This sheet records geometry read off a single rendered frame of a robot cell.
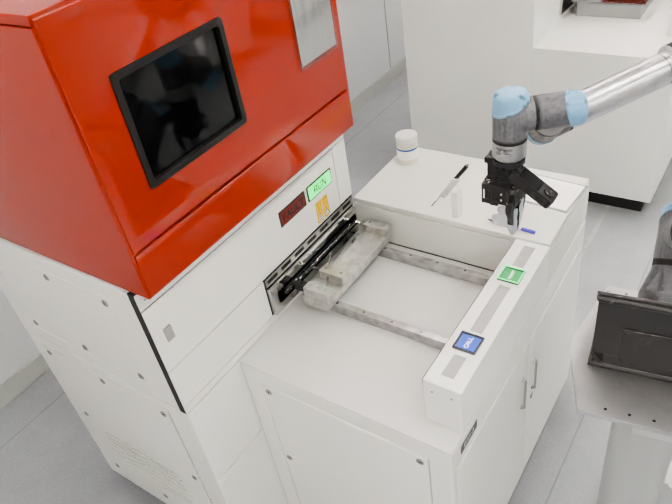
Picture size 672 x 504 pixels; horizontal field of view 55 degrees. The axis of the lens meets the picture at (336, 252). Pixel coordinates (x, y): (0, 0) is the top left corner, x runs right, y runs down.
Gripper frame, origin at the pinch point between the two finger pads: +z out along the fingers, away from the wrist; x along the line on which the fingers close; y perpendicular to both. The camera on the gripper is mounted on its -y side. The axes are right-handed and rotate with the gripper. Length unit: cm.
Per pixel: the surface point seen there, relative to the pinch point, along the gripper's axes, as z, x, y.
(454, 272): 26.6, -8.0, 20.7
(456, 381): 14.7, 37.3, -1.6
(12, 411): 111, 66, 200
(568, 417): 111, -38, -9
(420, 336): 26.3, 19.0, 17.5
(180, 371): 16, 63, 59
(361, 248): 23, -3, 49
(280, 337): 29, 34, 53
